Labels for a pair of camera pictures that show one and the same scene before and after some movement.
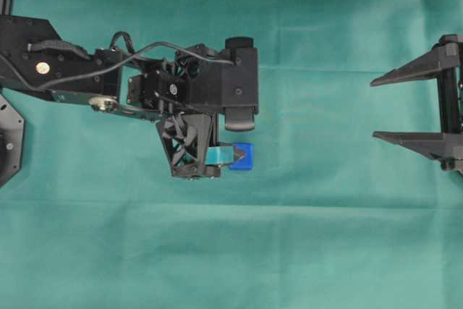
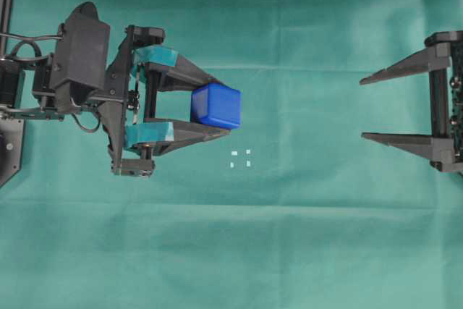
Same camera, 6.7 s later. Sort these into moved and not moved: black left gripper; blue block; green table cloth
Moved: black left gripper; blue block
Not moved: green table cloth
